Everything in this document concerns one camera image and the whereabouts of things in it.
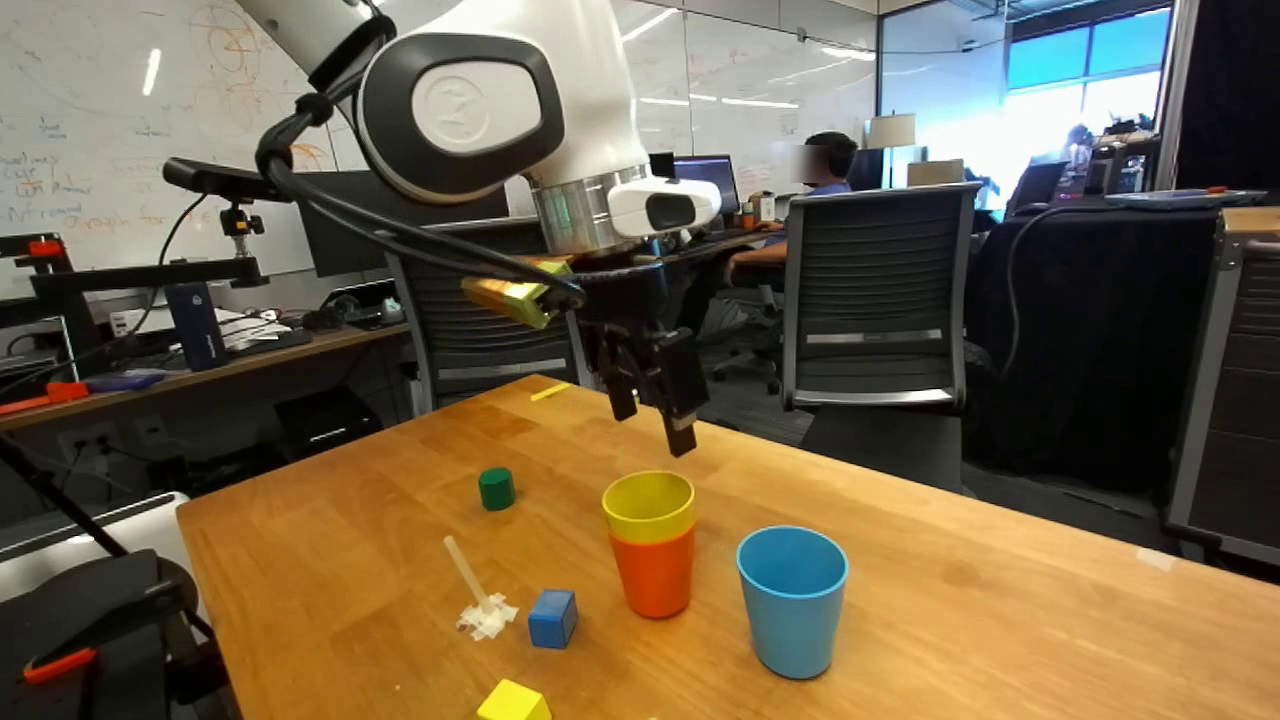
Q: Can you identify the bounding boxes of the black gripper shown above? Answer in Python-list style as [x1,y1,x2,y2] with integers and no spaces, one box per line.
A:
[575,253,715,460]

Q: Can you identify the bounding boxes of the yellow plastic cup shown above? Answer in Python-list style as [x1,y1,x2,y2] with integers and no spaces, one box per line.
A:
[595,467,704,547]

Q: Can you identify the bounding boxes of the blue plastic cup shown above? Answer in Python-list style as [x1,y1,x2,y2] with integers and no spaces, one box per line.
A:
[731,521,853,685]

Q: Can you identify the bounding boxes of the grey mesh office chair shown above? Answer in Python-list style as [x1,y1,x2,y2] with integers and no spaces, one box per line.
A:
[775,179,988,491]
[383,243,595,415]

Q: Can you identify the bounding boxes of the green cylinder block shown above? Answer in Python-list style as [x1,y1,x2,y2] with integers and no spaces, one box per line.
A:
[477,465,522,515]

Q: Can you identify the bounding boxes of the orange plastic cup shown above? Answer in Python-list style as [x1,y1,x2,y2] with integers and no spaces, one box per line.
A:
[607,525,701,626]

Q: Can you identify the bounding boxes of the small blue-screen monitor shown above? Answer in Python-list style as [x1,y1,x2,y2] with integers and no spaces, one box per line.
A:
[672,153,745,191]

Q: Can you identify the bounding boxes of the blue cube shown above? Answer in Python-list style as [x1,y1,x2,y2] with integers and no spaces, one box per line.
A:
[523,587,584,653]

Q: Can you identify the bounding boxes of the white plastic connector toy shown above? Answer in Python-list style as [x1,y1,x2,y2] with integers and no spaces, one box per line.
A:
[439,532,523,643]

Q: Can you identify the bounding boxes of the seated person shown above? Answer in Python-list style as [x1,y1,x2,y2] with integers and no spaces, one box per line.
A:
[724,127,870,287]

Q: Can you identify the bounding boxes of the yellow cube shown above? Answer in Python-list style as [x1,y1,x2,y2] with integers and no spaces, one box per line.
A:
[473,675,556,720]

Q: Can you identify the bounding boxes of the large black monitor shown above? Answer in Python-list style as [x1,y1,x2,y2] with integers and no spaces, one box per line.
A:
[294,168,513,280]

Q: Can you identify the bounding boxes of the white table lamp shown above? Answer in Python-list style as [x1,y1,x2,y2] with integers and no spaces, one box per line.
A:
[863,110,924,191]

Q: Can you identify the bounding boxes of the wooden edged back desk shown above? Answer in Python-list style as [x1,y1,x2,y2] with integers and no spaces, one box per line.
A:
[0,319,411,438]

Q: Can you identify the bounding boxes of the black draped partition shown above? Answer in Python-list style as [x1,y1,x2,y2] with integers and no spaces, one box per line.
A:
[968,204,1223,499]

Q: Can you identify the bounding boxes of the black tripod ball head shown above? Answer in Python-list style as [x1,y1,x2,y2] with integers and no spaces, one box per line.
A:
[218,195,269,250]

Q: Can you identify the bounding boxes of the blue box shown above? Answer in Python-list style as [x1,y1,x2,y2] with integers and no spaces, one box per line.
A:
[165,280,232,377]

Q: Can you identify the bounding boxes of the bright window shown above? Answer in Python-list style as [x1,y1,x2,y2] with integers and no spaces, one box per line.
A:
[1003,0,1178,173]

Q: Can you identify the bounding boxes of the white rounded panel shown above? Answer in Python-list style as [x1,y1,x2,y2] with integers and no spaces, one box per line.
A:
[0,489,194,608]

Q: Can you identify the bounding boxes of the thin black rod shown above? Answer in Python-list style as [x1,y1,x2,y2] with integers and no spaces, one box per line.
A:
[0,438,131,562]

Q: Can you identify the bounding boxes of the black curtain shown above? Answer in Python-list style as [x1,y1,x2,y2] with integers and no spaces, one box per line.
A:
[1157,0,1280,195]

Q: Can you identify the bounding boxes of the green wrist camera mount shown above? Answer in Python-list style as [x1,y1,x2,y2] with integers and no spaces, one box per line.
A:
[457,272,580,334]

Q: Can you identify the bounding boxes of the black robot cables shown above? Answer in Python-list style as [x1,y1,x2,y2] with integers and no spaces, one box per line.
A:
[251,94,591,305]

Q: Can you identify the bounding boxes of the black stereo camera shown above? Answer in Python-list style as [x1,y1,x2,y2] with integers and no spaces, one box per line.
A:
[160,153,302,207]

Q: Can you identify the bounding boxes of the black rail frame red clamp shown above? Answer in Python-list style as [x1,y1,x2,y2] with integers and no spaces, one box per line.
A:
[0,231,269,383]

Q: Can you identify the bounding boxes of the black clamp orange handle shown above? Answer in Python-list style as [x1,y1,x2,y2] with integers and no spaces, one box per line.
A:
[0,547,218,720]

